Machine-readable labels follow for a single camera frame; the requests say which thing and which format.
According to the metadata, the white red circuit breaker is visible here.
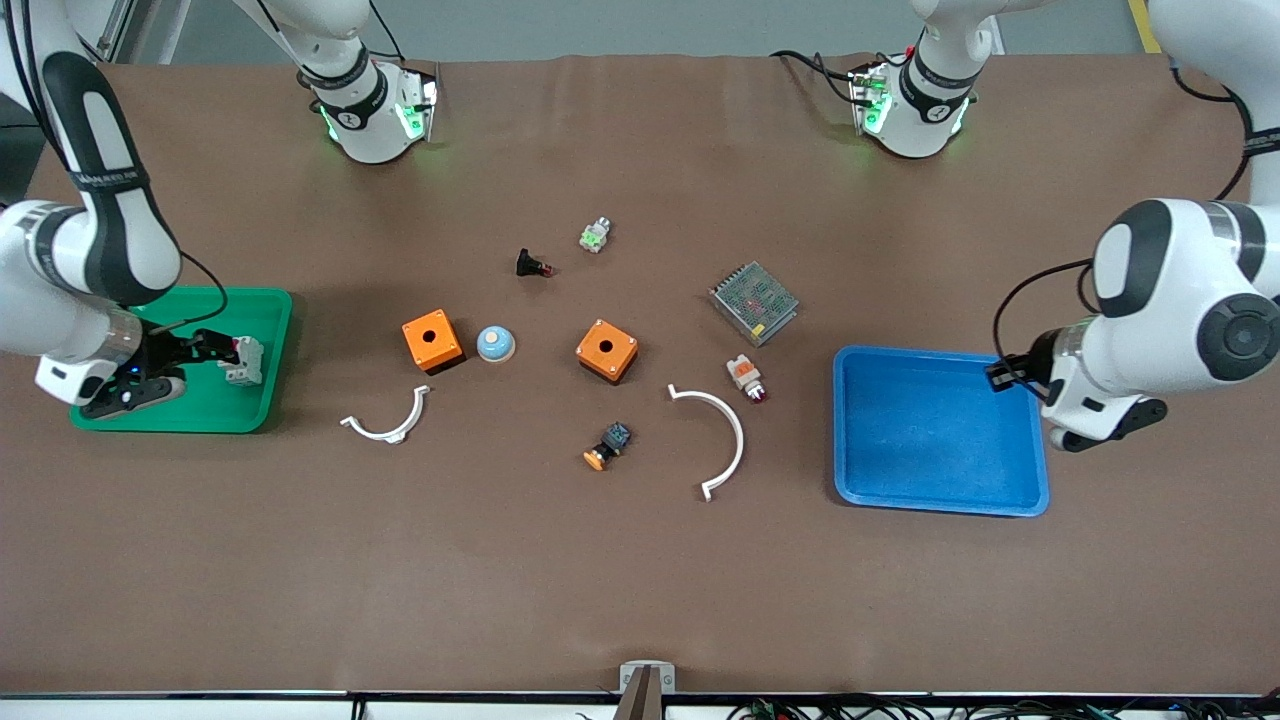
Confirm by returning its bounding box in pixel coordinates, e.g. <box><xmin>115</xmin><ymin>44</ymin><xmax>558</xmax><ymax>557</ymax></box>
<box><xmin>222</xmin><ymin>337</ymin><xmax>266</xmax><ymax>387</ymax></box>

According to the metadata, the green plastic tray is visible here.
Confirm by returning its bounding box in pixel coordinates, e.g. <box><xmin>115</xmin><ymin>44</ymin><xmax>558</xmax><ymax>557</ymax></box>
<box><xmin>68</xmin><ymin>287</ymin><xmax>295</xmax><ymax>435</ymax></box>

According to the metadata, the blue plastic tray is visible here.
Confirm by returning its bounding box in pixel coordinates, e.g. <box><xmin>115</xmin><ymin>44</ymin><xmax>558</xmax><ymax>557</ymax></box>
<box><xmin>832</xmin><ymin>345</ymin><xmax>1051</xmax><ymax>518</ymax></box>

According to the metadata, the small white curved clamp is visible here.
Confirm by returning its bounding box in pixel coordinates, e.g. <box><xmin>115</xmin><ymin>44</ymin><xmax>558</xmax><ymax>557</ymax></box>
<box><xmin>339</xmin><ymin>385</ymin><xmax>432</xmax><ymax>445</ymax></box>

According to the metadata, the orange button box with hole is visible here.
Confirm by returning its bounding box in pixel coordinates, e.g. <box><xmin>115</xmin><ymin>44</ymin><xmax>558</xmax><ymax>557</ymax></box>
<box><xmin>402</xmin><ymin>309</ymin><xmax>467</xmax><ymax>376</ymax></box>
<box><xmin>575</xmin><ymin>318</ymin><xmax>641</xmax><ymax>386</ymax></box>

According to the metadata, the perforated metal power supply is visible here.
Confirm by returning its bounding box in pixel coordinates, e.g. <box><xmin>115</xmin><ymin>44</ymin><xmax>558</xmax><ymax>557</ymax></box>
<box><xmin>709</xmin><ymin>261</ymin><xmax>800</xmax><ymax>348</ymax></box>

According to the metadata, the red indicator lamp orange block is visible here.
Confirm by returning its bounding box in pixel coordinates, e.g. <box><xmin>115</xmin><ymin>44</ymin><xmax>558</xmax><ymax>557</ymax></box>
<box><xmin>726</xmin><ymin>357</ymin><xmax>769</xmax><ymax>404</ymax></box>

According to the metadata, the large white curved clamp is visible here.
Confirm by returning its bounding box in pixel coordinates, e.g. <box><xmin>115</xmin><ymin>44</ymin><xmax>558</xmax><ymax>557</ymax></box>
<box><xmin>667</xmin><ymin>384</ymin><xmax>747</xmax><ymax>503</ymax></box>

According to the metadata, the brown table mat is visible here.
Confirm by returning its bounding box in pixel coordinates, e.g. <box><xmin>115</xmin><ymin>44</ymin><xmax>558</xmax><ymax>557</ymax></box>
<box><xmin>0</xmin><ymin>52</ymin><xmax>1280</xmax><ymax>696</ymax></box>

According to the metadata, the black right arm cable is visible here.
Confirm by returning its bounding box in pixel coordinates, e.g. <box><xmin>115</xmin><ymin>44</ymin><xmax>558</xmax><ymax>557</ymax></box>
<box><xmin>5</xmin><ymin>0</ymin><xmax>229</xmax><ymax>336</ymax></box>

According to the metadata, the black cable bundle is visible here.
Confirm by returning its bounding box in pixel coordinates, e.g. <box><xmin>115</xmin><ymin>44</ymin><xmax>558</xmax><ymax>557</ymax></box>
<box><xmin>725</xmin><ymin>695</ymin><xmax>1280</xmax><ymax>720</ymax></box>

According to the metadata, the aluminium frame profile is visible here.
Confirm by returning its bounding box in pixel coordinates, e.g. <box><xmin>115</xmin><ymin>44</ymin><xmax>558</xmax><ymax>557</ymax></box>
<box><xmin>95</xmin><ymin>0</ymin><xmax>191</xmax><ymax>63</ymax></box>

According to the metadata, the black right base cable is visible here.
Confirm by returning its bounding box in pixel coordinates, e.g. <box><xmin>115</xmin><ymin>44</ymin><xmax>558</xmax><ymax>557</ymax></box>
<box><xmin>368</xmin><ymin>0</ymin><xmax>407</xmax><ymax>63</ymax></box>

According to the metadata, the black base cable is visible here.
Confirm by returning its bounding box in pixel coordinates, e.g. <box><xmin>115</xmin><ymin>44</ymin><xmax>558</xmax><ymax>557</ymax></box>
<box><xmin>368</xmin><ymin>0</ymin><xmax>407</xmax><ymax>63</ymax></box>
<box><xmin>770</xmin><ymin>49</ymin><xmax>863</xmax><ymax>103</ymax></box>

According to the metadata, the black left base cable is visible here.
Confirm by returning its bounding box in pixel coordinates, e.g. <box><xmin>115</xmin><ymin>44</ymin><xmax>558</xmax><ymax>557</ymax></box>
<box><xmin>770</xmin><ymin>49</ymin><xmax>863</xmax><ymax>103</ymax></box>

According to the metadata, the orange push button switch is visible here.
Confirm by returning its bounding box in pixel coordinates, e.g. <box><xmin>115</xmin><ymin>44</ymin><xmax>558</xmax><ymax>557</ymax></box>
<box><xmin>583</xmin><ymin>421</ymin><xmax>633</xmax><ymax>472</ymax></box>

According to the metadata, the black table edge rail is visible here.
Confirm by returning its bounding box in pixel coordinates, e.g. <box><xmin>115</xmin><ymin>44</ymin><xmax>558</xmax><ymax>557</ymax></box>
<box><xmin>0</xmin><ymin>688</ymin><xmax>1280</xmax><ymax>703</ymax></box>

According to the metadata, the grey mount bracket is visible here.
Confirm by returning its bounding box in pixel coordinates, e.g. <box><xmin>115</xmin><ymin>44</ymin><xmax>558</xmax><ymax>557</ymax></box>
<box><xmin>619</xmin><ymin>660</ymin><xmax>677</xmax><ymax>694</ymax></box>

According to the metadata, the dark tapered post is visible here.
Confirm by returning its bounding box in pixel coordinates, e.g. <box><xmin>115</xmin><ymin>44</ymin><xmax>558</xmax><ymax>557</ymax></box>
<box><xmin>612</xmin><ymin>666</ymin><xmax>667</xmax><ymax>720</ymax></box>

